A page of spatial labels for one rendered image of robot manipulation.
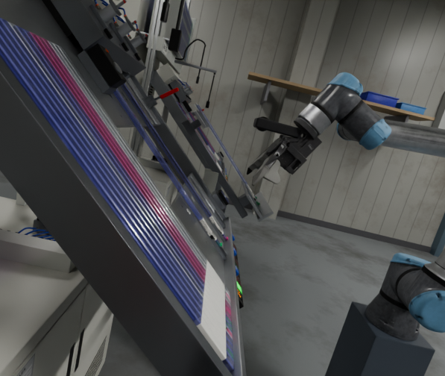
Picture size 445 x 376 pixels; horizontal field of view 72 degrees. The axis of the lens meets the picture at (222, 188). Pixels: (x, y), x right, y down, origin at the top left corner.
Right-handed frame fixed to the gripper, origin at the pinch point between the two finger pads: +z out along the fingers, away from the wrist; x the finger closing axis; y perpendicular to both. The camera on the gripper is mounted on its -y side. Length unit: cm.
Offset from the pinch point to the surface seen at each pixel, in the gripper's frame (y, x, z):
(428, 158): 220, 314, -154
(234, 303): 7.4, -31.7, 15.0
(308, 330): 104, 74, 47
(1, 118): -31, -49, 8
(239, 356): 7.2, -44.3, 14.7
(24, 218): -38, 8, 54
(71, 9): -49, -16, -2
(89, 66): -40.0, -18.1, 3.3
